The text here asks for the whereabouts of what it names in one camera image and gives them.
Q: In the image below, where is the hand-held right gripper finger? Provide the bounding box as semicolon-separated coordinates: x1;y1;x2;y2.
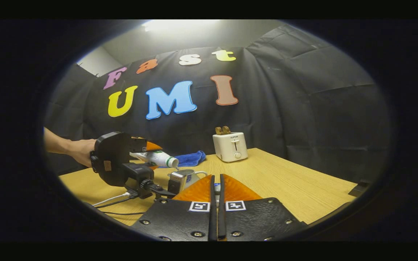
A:
218;174;307;241
131;174;217;241

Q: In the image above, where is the white water bottle green label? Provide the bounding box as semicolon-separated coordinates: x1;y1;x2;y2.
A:
130;150;179;169

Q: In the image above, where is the white blue-patterned teacup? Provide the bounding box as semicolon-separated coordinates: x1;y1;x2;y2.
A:
179;169;209;186

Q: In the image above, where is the blue towel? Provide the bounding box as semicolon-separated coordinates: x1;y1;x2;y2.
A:
175;150;207;167

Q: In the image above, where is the white toaster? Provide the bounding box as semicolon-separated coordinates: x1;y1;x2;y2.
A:
213;132;249;162

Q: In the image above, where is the ceiling light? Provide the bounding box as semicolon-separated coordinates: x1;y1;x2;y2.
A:
142;19;220;32

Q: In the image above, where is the black backdrop cloth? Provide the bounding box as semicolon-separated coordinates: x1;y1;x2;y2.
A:
44;25;391;182

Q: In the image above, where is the small dark block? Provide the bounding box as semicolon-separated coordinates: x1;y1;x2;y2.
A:
348;181;370;198

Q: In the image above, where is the black cable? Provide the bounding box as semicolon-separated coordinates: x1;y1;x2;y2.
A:
96;196;139;209

